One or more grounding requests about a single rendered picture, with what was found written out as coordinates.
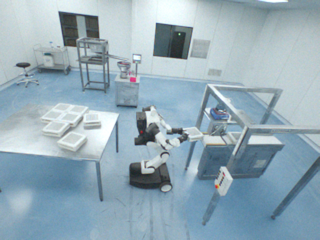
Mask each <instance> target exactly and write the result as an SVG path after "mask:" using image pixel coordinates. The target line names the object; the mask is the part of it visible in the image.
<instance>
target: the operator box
mask: <svg viewBox="0 0 320 240"><path fill-rule="evenodd" d="M222 172H224V174H225V176H224V175H223V173H222ZM222 176H223V177H224V179H223V181H222V184H220V181H221V179H222ZM232 182H233V178H232V177H231V175H230V173H229V172H228V170H227V169H226V167H221V168H220V175H219V177H218V180H217V179H215V182H214V184H215V185H217V184H219V185H220V186H219V189H217V190H218V192H219V195H220V196H225V194H226V193H227V190H228V189H229V187H230V185H231V183H232ZM222 185H223V186H222Z"/></svg>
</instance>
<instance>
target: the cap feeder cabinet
mask: <svg viewBox="0 0 320 240"><path fill-rule="evenodd" d="M120 76H121V74H117V76H116V78H115V104H116V105H117V107H118V105H121V106H133V107H135V108H137V106H138V104H139V92H140V77H141V76H139V75H137V77H136V76H134V75H127V76H128V77H126V78H123V77H120ZM130 77H133V78H136V82H130Z"/></svg>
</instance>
